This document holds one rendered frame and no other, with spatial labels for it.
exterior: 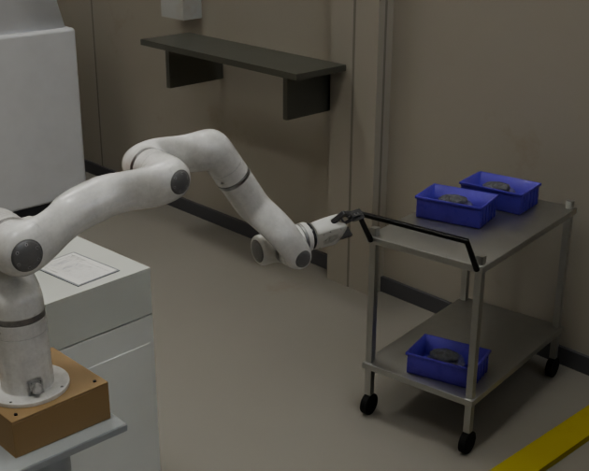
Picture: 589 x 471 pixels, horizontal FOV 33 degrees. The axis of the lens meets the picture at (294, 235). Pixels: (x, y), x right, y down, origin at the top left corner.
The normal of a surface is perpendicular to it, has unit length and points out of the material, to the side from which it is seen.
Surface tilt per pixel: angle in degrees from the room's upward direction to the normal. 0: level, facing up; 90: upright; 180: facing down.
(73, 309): 90
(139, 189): 91
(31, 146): 90
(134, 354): 90
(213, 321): 0
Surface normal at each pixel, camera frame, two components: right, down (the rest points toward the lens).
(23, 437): 0.69, 0.26
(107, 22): -0.73, 0.25
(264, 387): 0.00, -0.93
